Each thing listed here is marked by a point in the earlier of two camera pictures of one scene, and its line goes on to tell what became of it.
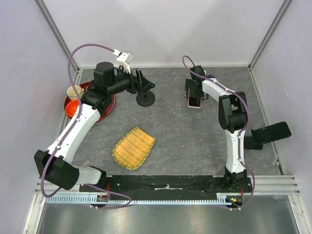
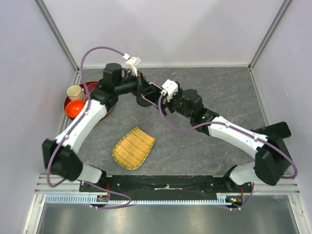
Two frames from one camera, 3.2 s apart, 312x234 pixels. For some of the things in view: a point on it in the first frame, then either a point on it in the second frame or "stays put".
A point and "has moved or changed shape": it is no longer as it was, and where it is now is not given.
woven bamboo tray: [132, 150] stays put
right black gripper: [189, 84] to [166, 104]
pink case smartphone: [194, 102] has moved or changed shape
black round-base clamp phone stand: [146, 100] stays put
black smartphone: [272, 133] stays put
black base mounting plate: [169, 185] stays put
